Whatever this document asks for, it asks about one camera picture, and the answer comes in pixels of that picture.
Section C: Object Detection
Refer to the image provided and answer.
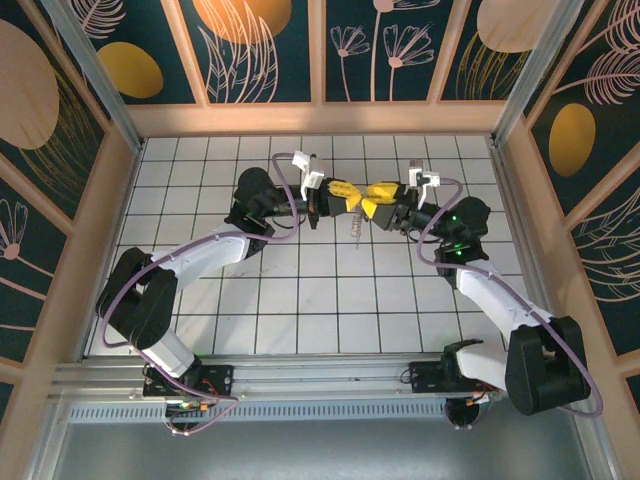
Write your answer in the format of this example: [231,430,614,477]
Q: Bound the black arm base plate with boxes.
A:
[142,363,236,400]
[407,359,496,396]

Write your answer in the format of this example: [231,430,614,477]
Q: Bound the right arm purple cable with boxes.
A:
[417,177,604,419]

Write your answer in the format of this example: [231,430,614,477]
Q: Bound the silver keyring with chain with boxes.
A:
[349,205,366,251]

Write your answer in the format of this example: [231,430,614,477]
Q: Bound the grey metal sheet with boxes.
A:
[29,394,616,480]

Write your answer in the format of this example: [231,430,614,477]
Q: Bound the aluminium mounting rail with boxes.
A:
[47,349,594,404]

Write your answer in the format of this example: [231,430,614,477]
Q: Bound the aluminium side rail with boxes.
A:
[487,137,559,359]

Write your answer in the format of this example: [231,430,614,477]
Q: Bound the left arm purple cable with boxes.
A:
[98,151,304,436]

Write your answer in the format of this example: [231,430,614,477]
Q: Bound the perforated grey cable duct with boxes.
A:
[67,401,451,425]

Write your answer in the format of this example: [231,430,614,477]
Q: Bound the small circuit board with wires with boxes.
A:
[468,386,502,405]
[164,398,221,417]

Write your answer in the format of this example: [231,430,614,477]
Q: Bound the aluminium corner post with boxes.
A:
[39,0,147,154]
[492,0,587,146]

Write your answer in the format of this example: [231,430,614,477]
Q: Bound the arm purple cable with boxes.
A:
[98,151,304,436]
[417,177,604,419]

